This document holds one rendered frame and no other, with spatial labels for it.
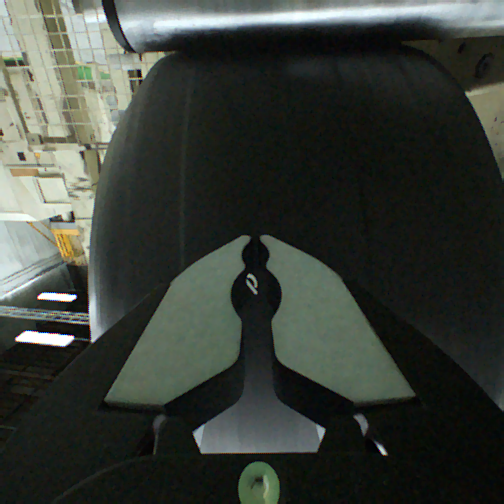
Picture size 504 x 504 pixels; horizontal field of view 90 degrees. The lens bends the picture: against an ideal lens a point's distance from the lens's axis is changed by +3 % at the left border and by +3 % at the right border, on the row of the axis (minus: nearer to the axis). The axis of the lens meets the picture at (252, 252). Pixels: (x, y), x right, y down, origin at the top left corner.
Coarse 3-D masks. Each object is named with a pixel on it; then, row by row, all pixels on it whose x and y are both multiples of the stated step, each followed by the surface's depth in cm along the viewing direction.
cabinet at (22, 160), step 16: (16, 64) 314; (16, 80) 320; (0, 96) 330; (32, 96) 325; (0, 112) 340; (32, 112) 332; (0, 128) 349; (16, 128) 345; (32, 128) 341; (0, 144) 359; (16, 144) 355; (16, 160) 365; (32, 160) 361; (48, 160) 356
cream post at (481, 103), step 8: (472, 96) 31; (480, 96) 30; (488, 96) 29; (496, 96) 28; (472, 104) 31; (480, 104) 30; (488, 104) 29; (496, 104) 28; (480, 112) 30; (488, 112) 29; (496, 112) 28; (480, 120) 30; (488, 120) 29; (496, 120) 28; (488, 128) 29; (496, 128) 28; (488, 136) 29; (496, 136) 28; (496, 144) 28; (496, 152) 28; (496, 160) 29
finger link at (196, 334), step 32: (224, 256) 10; (192, 288) 8; (224, 288) 8; (160, 320) 7; (192, 320) 7; (224, 320) 7; (160, 352) 6; (192, 352) 6; (224, 352) 6; (128, 384) 5; (160, 384) 5; (192, 384) 5; (224, 384) 6; (192, 416) 6
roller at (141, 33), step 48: (144, 0) 17; (192, 0) 17; (240, 0) 17; (288, 0) 17; (336, 0) 17; (384, 0) 17; (432, 0) 17; (480, 0) 17; (144, 48) 20; (192, 48) 20; (240, 48) 20
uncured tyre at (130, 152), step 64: (192, 64) 19; (256, 64) 18; (320, 64) 18; (384, 64) 18; (128, 128) 17; (192, 128) 16; (256, 128) 15; (320, 128) 15; (384, 128) 15; (448, 128) 15; (128, 192) 15; (192, 192) 14; (256, 192) 14; (320, 192) 14; (384, 192) 14; (448, 192) 14; (128, 256) 14; (192, 256) 14; (256, 256) 14; (320, 256) 14; (384, 256) 13; (448, 256) 13; (256, 320) 14; (448, 320) 13; (256, 384) 14; (256, 448) 15
